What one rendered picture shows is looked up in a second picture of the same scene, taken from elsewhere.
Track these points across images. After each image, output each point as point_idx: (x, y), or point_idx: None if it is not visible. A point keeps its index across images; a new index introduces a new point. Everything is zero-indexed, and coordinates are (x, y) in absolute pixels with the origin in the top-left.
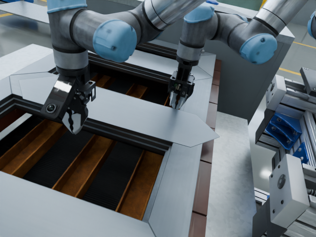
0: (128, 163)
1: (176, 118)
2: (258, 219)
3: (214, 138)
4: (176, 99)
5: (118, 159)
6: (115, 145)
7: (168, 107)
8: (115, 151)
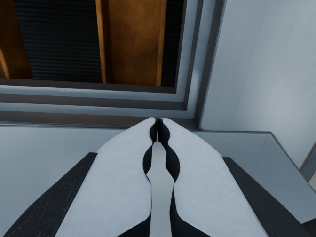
0: (91, 71)
1: (170, 188)
2: (312, 228)
3: (302, 223)
4: (147, 170)
5: (68, 68)
6: (39, 29)
7: (118, 133)
8: (50, 47)
